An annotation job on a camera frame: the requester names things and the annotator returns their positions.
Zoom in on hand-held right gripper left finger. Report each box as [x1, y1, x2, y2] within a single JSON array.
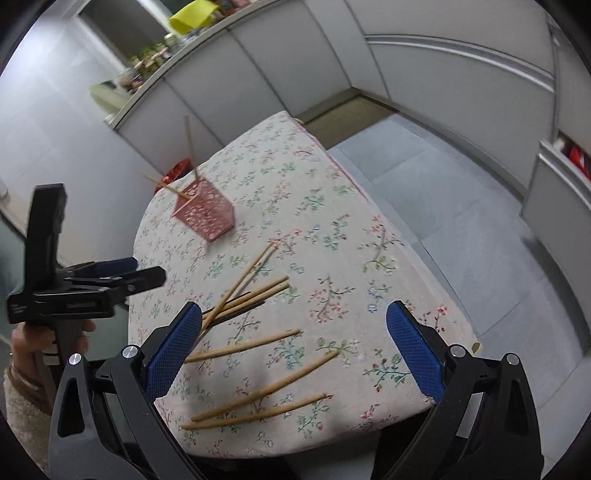
[[48, 302, 204, 480]]

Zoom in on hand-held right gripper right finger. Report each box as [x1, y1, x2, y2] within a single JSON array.
[[387, 300, 546, 480]]

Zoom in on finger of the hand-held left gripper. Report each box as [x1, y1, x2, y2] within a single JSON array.
[[58, 266, 167, 303], [65, 257, 140, 280]]

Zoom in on wooden chopstick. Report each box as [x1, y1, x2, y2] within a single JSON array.
[[201, 241, 278, 333], [205, 283, 291, 328], [185, 115, 200, 182], [189, 349, 341, 422], [183, 329, 303, 363], [180, 393, 335, 430], [141, 172, 192, 201], [201, 275, 290, 320]]

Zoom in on dark chopstick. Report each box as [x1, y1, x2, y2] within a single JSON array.
[[202, 301, 266, 328]]

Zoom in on pink perforated basket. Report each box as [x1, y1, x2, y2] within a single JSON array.
[[172, 178, 235, 243]]

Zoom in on person's left forearm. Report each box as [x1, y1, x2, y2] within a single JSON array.
[[0, 364, 56, 476]]

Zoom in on person's left hand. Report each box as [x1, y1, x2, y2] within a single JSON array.
[[10, 318, 96, 370]]

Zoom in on red-lined trash bin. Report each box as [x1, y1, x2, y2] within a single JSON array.
[[159, 158, 194, 190]]

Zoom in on pale green board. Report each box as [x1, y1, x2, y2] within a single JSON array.
[[90, 82, 127, 116]]

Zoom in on floral tablecloth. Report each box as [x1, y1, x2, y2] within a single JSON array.
[[127, 111, 478, 460]]

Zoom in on potted green sprouts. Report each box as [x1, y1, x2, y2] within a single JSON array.
[[127, 41, 174, 77]]

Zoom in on brown floor mat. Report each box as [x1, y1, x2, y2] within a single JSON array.
[[295, 95, 393, 148]]

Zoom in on red packet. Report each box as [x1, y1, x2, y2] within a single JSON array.
[[554, 134, 591, 181]]

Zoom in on grey kitchen cabinets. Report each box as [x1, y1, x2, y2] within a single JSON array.
[[104, 0, 591, 241]]

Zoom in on yellow cloth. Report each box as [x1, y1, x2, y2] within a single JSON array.
[[168, 0, 221, 35]]

